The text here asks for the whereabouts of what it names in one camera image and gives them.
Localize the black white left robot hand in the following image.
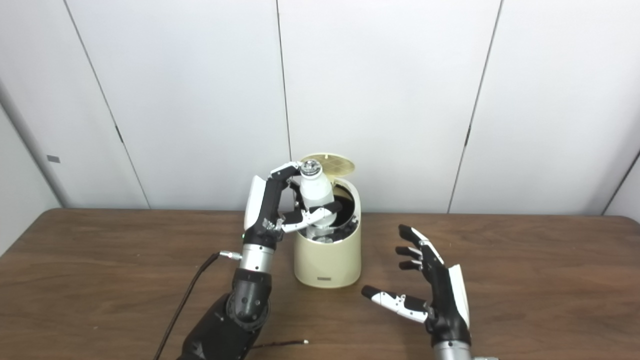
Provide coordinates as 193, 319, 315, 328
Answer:
243, 161, 343, 249

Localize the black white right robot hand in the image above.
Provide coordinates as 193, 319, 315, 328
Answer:
361, 224, 472, 347

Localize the small white plastic bottle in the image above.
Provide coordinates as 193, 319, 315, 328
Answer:
299, 159, 338, 238

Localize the cream round bin lid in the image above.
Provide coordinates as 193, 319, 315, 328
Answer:
300, 153, 356, 180

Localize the black bin liner bag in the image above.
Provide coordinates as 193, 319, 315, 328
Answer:
305, 187, 360, 246

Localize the cream lidded trash can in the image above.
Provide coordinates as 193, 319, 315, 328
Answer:
293, 178, 362, 289

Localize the thin cable with white tip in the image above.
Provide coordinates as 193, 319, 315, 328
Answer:
252, 340, 309, 349

